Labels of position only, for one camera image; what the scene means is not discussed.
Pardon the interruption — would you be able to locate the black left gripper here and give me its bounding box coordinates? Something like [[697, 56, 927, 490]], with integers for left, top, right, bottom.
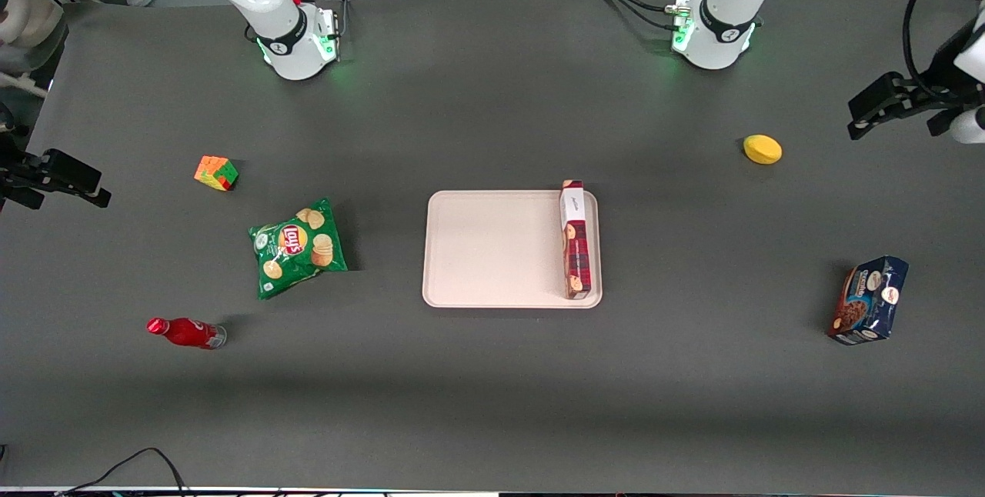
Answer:
[[848, 16, 985, 141]]

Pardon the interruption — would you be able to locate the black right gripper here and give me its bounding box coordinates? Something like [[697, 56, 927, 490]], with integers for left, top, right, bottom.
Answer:
[[0, 101, 112, 211]]

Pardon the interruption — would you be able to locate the red cookie box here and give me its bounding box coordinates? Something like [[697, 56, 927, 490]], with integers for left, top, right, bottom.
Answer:
[[559, 179, 593, 300]]

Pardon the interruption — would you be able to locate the blue cookie box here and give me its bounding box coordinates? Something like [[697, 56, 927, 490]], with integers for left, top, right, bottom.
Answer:
[[827, 255, 910, 346]]

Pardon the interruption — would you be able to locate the beige plastic tray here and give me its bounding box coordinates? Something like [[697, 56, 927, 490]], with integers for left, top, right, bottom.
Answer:
[[422, 189, 603, 309]]

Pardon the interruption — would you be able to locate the yellow lemon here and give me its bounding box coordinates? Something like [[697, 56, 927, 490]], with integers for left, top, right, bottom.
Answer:
[[743, 135, 783, 166]]

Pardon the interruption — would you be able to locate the multicoloured puzzle cube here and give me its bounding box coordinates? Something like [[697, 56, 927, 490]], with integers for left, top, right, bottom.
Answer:
[[194, 155, 240, 192]]

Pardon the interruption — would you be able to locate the red soda bottle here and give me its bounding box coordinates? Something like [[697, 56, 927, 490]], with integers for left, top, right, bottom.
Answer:
[[146, 317, 228, 350]]

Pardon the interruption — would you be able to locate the green chips bag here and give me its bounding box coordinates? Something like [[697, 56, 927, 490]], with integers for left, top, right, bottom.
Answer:
[[248, 198, 349, 300]]

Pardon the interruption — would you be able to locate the dark grey table mat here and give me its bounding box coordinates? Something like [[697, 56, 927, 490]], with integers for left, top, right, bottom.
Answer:
[[0, 0, 985, 495]]

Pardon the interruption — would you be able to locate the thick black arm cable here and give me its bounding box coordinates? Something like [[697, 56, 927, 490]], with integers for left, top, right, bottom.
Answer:
[[901, 0, 985, 98]]

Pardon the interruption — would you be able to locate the thin black looped cable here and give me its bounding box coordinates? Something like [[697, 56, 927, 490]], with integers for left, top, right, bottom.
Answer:
[[54, 447, 189, 497]]

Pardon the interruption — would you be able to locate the black cable bundle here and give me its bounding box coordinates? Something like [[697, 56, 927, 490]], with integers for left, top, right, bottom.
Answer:
[[585, 0, 682, 30]]

